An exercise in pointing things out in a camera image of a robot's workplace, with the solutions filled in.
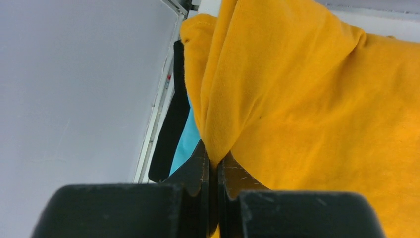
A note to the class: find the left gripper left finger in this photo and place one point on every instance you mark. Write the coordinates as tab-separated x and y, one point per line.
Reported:
174	208

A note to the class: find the folded black t shirt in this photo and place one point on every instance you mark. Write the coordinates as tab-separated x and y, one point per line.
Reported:
174	121

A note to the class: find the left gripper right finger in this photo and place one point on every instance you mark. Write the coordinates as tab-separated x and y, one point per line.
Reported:
248	209

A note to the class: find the orange t shirt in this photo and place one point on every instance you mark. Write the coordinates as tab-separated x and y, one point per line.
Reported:
304	101

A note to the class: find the folded teal t shirt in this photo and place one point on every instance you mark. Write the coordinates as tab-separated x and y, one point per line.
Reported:
188	141

